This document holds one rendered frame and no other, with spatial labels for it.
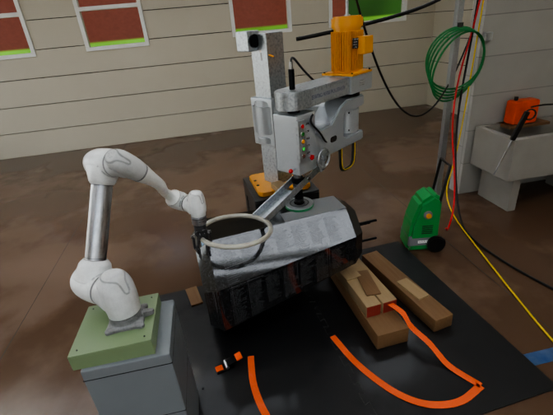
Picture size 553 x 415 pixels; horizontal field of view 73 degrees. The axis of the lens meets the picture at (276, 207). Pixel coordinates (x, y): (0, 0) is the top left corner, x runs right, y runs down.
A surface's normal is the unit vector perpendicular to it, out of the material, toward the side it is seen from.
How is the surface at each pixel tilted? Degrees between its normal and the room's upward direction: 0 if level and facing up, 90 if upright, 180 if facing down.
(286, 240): 45
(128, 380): 90
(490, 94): 90
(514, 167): 90
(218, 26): 90
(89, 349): 3
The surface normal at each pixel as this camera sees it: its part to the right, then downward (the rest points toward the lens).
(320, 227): 0.18, -0.35
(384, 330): -0.08, -0.89
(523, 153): 0.19, 0.43
